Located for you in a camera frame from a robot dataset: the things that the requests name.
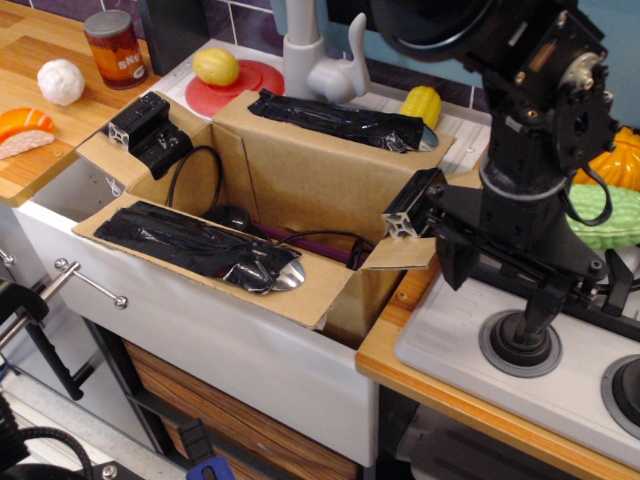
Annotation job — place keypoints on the orange pumpkin toy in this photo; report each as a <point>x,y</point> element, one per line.
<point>620,168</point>

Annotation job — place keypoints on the black clamp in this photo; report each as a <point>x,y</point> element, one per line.
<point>33,307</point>

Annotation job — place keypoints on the brown cardboard box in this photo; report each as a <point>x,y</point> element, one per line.
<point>292,180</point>

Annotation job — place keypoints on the blue clamp handle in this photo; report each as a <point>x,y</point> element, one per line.
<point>216,468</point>

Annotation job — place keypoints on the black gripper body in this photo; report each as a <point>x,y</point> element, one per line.
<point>482,218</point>

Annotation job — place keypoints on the black left stove knob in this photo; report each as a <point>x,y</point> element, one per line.
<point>507,346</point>

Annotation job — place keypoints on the salmon sushi toy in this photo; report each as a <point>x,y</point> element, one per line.
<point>24,129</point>

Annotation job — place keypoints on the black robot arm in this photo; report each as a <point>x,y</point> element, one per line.
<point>542,65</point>

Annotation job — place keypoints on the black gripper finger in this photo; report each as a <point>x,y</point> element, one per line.
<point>457,260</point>
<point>541,309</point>

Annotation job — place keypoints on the metal drawer handle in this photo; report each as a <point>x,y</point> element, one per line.
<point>68,269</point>

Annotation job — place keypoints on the orange soup can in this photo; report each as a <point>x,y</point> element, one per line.
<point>115,48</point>

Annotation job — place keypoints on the black right stove knob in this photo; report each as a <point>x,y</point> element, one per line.
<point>620,393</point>

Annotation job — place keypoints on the red plastic plate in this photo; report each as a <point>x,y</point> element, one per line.
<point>207,99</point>

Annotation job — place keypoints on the yellow corn toy by sink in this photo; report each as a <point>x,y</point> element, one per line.
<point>423,102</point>

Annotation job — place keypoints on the yellow potato toy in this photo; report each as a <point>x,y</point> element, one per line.
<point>216,66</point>

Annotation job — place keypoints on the grey toy faucet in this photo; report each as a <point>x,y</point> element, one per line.
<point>309,73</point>

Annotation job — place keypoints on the green bitter gourd toy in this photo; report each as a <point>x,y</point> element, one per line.
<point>620,230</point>

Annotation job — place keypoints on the black stove knob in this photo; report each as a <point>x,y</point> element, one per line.
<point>620,393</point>
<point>507,346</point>

